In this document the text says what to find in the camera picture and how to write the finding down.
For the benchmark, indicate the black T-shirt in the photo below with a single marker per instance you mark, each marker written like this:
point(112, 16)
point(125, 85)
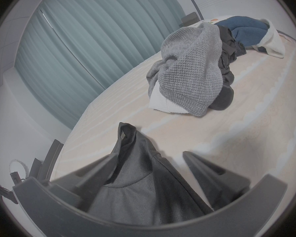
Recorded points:
point(143, 194)

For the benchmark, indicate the white printed pillow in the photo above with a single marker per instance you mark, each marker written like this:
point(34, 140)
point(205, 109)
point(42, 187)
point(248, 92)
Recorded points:
point(208, 21)

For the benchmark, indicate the grey bedside table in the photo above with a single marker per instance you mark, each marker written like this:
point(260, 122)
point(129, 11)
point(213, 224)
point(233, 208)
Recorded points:
point(188, 20)

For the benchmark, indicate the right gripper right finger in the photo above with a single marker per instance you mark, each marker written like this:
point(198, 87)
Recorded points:
point(217, 186)

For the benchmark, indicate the bed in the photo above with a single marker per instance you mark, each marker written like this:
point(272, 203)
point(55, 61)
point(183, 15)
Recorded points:
point(187, 132)

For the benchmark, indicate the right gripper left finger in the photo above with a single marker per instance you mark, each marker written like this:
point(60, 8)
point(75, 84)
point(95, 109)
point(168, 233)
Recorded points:
point(88, 184)

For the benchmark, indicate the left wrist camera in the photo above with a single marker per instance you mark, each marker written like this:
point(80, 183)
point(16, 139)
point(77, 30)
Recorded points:
point(15, 177)

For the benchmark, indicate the blue-green curtain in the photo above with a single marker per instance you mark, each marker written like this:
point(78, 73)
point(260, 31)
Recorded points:
point(113, 28)
point(46, 70)

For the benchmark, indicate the pile of clothes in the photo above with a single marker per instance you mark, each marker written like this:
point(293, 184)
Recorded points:
point(190, 70)

